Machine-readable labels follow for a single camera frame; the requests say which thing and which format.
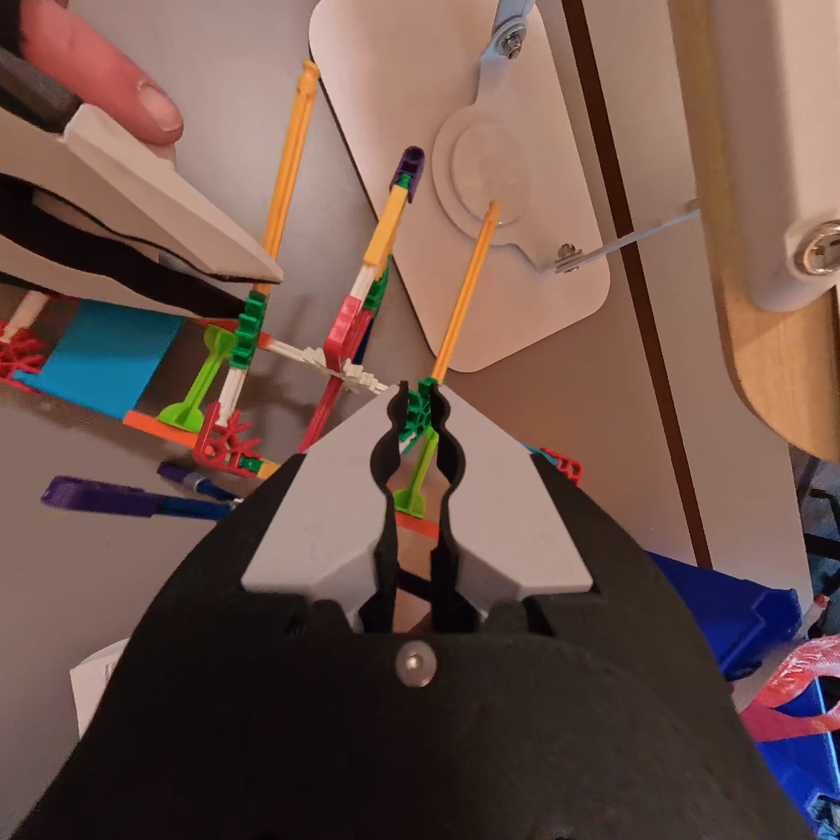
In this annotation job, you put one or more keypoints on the white metal stand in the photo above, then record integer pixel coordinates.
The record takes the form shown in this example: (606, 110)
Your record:
(394, 98)

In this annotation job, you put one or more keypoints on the colourful construction toy airplane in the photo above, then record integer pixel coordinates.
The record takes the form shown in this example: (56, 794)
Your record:
(105, 354)

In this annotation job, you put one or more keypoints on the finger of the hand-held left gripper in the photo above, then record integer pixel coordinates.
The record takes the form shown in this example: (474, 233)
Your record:
(52, 259)
(131, 177)

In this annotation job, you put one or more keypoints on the white instruction booklet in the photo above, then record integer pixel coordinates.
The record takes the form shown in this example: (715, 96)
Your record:
(92, 682)

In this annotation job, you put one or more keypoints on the crumpled printed packaging bag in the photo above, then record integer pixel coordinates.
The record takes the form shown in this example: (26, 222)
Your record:
(794, 676)

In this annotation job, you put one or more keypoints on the person's left hand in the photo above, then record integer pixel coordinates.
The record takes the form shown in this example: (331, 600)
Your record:
(98, 65)

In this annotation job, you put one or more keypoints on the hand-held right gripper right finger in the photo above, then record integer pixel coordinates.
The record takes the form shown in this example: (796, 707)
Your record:
(518, 518)

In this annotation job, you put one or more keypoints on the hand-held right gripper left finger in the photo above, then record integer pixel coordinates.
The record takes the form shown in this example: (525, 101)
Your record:
(321, 518)

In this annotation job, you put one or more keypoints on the blue plastic bin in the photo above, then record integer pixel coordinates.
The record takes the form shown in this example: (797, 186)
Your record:
(722, 610)

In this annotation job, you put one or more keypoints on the wooden board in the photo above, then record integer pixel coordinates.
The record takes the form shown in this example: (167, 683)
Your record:
(761, 367)

